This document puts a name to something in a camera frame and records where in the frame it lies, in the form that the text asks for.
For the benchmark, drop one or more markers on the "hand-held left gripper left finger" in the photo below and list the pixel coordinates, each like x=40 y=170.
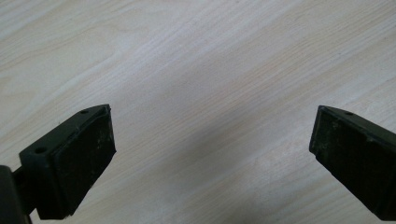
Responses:
x=71 y=161

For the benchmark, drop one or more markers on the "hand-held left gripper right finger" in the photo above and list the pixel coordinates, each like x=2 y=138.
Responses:
x=358 y=161

